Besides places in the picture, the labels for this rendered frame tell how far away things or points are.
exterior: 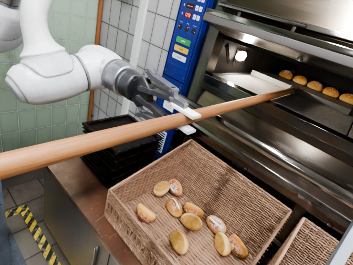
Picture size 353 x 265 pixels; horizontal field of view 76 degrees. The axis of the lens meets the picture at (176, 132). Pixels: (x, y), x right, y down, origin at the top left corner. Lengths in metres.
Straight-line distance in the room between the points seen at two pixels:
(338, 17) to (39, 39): 0.85
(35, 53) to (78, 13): 1.07
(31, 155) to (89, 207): 0.79
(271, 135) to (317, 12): 0.45
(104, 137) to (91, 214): 0.73
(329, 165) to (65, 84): 0.90
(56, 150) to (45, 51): 0.34
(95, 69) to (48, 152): 0.37
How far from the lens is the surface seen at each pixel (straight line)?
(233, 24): 0.89
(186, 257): 1.01
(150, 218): 1.02
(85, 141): 0.35
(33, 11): 0.65
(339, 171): 1.00
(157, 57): 1.31
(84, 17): 1.69
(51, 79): 0.62
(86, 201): 1.11
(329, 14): 0.94
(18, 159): 0.32
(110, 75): 0.63
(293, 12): 0.96
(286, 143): 1.01
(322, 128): 0.95
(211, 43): 1.10
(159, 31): 1.30
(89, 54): 0.68
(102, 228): 1.03
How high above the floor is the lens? 1.40
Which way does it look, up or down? 28 degrees down
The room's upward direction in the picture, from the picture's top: 17 degrees clockwise
